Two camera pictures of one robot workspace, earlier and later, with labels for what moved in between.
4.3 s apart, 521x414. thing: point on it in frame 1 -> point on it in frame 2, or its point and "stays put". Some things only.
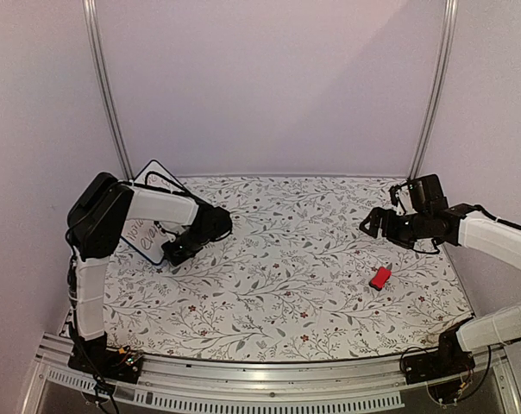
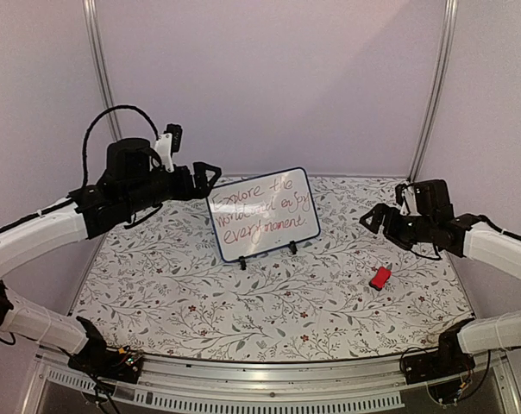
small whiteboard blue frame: [142, 235] -> [252, 216]
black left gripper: [172, 257] -> [201, 190]
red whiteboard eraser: [380, 278] stays put
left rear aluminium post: [91, 22] stays put
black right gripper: [375, 216] stays put
